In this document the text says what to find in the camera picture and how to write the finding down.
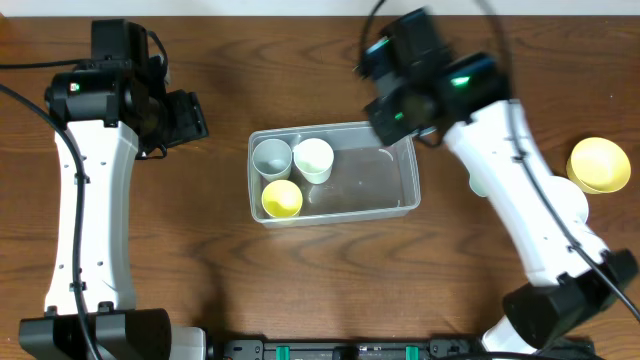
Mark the yellow plastic bowl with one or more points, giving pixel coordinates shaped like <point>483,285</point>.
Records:
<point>598,166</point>

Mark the grey plastic cup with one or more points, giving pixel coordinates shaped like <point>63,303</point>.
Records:
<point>273,158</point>

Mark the white plastic bowl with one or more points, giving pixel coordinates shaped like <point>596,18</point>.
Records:
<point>567,197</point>

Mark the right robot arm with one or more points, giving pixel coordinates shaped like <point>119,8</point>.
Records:
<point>466,104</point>

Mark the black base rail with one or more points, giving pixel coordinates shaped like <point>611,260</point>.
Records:
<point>459,347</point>

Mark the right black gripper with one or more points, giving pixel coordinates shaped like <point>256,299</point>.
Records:
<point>382,115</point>

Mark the mint green plastic spoon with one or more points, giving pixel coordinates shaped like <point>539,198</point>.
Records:
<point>477,187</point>

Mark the clear plastic container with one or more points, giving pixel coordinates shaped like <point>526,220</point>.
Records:
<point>368,180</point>

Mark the yellow plastic cup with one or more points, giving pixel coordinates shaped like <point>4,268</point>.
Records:
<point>282,199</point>

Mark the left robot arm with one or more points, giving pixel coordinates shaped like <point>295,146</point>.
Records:
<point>110,111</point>

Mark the white plastic cup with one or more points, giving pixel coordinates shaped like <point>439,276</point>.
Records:
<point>314,158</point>

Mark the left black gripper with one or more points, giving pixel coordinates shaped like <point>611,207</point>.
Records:
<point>195,126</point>

